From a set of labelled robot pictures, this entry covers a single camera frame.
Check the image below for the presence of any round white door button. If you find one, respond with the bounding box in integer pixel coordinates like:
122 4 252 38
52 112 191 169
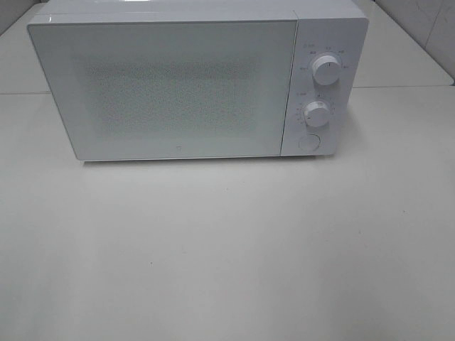
299 134 321 153

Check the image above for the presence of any white microwave knob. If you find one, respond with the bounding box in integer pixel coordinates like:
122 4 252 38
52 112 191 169
310 53 342 86
303 101 331 128

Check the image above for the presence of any white microwave oven body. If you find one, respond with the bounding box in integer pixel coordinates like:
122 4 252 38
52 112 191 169
27 1 369 158

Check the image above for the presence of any white microwave door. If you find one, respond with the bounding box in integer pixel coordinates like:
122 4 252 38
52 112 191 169
28 21 296 161

